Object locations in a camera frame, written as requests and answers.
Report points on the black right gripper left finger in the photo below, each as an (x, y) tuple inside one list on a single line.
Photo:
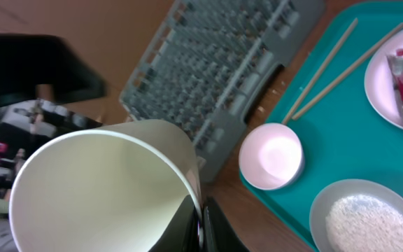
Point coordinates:
[(182, 233)]

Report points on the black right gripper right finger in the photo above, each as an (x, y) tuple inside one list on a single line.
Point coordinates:
[(219, 236)]

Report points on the white paper cup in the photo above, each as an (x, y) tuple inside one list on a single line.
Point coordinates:
[(113, 188)]

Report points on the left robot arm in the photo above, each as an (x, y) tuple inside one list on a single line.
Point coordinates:
[(30, 60)]

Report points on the grey dishwasher rack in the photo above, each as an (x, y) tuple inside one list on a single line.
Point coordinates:
[(208, 63)]

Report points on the small pink bowl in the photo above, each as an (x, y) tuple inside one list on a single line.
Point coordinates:
[(271, 157)]

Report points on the grey bowl of rice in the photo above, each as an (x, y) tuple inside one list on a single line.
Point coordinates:
[(357, 215)]

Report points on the teal plastic tray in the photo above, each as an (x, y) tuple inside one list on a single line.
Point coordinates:
[(343, 137)]

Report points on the left wooden chopstick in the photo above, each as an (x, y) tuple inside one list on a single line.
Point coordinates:
[(320, 71)]

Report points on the wooden chopstick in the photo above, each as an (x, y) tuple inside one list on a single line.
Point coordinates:
[(320, 71), (347, 72)]

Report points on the white round plate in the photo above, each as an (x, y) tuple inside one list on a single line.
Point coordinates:
[(378, 81)]

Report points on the right wooden chopstick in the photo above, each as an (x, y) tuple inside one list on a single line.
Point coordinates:
[(347, 72)]

